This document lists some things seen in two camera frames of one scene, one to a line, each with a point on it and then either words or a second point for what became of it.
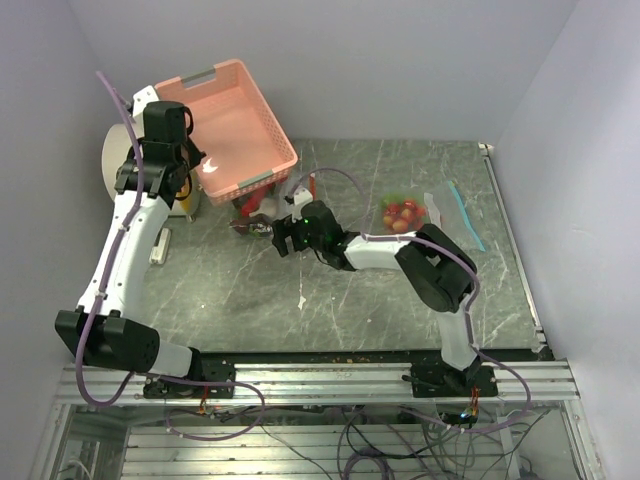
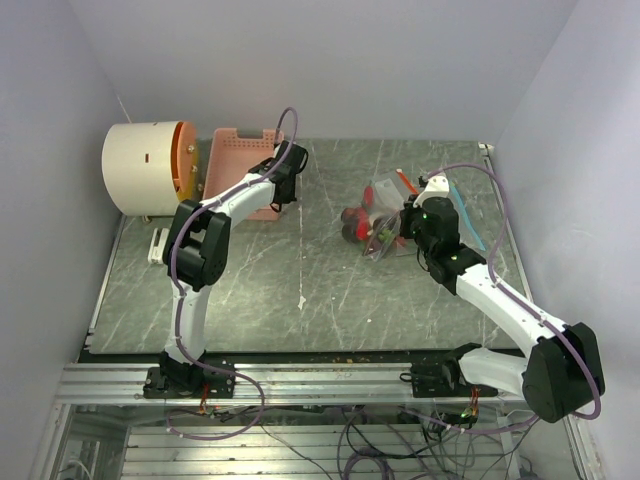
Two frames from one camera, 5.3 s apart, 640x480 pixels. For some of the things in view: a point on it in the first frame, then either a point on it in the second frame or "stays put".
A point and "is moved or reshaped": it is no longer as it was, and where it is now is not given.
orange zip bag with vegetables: [255, 213] -> [374, 225]
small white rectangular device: [158, 253] stays put
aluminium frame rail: [323, 382] stays put
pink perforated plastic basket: [234, 125] is moved or reshaped
